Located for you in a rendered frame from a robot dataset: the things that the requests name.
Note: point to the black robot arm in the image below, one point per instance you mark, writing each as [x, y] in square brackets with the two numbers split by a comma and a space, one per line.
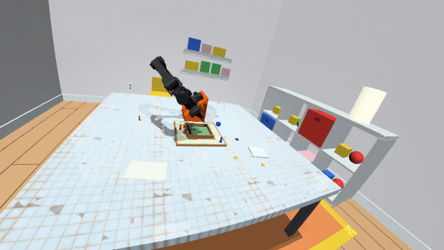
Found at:
[173, 84]

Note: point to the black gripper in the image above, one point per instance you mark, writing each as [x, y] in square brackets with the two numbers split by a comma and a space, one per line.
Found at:
[194, 110]

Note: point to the white flat sheet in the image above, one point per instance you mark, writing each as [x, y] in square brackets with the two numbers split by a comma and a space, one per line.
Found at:
[146, 170]

